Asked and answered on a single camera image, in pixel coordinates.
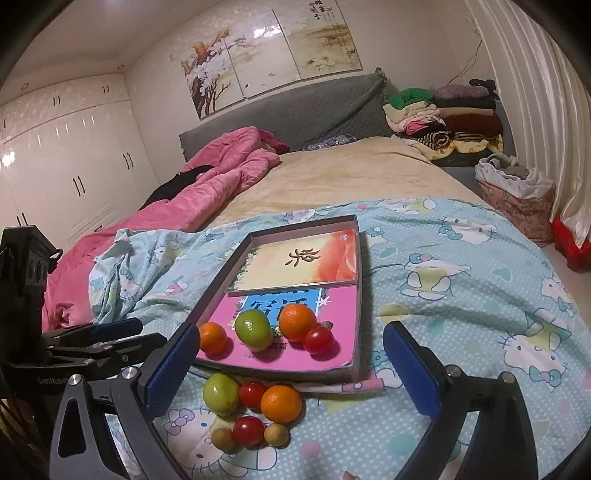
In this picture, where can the pink book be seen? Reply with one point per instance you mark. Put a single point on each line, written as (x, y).
(341, 314)

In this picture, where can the black garment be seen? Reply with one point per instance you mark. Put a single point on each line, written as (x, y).
(180, 182)

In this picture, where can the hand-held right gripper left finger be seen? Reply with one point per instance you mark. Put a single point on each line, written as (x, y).
(168, 369)

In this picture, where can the cream curtain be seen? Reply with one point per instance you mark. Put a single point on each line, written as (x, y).
(545, 115)

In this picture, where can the pile of folded clothes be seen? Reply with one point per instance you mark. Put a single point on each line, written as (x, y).
(466, 124)

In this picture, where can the pink bag with laundry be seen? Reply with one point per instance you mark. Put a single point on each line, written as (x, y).
(521, 212)

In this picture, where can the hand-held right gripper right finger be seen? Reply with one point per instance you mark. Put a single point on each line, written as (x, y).
(411, 369)

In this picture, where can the tree blossom wall painting panel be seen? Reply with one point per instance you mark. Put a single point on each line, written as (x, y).
(212, 69)

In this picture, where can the beige and orange book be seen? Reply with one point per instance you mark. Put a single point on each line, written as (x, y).
(272, 267)

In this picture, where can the small orange mandarin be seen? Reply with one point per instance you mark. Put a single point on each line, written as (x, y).
(280, 404)
(212, 338)
(298, 321)

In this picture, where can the green jujube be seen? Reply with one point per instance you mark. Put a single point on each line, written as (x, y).
(253, 328)
(221, 394)

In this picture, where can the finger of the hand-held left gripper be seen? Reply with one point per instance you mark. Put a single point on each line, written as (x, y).
(115, 353)
(120, 326)

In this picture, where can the grey padded headboard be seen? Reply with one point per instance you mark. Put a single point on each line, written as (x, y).
(314, 110)

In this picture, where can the red bag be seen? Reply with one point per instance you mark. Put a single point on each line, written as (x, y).
(572, 244)

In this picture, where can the light blue printed blanket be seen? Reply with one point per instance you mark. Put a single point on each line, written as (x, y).
(461, 300)

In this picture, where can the shallow grey cardboard box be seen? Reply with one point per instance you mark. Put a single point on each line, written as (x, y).
(295, 372)

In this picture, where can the calligraphy wall painting panel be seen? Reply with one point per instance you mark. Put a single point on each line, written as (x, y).
(318, 41)

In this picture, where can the small yellowish longan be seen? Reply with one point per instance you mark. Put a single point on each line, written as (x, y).
(278, 434)
(223, 438)

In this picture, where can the white wardrobe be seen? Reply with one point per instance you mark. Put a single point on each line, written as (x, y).
(69, 161)

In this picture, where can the beige bed sheet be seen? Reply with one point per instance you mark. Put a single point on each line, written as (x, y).
(346, 175)

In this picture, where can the red cherry tomato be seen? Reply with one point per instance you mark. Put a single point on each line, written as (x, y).
(251, 395)
(248, 430)
(318, 340)

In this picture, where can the pink quilt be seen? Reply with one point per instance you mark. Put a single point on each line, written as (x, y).
(221, 170)

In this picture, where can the pale wall painting panel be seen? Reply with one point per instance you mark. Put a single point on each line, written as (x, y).
(261, 50)

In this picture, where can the blue patterned pillow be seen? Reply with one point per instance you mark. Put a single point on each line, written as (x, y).
(330, 142)

